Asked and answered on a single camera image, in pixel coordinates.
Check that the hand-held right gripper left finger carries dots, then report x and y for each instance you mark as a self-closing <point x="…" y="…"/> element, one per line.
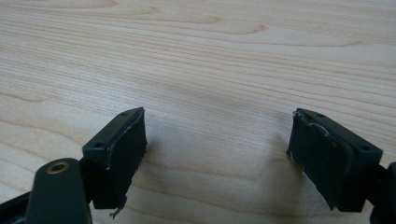
<point x="120" y="155"/>

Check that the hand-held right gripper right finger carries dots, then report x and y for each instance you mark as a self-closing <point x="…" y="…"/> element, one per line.
<point x="327" y="161"/>

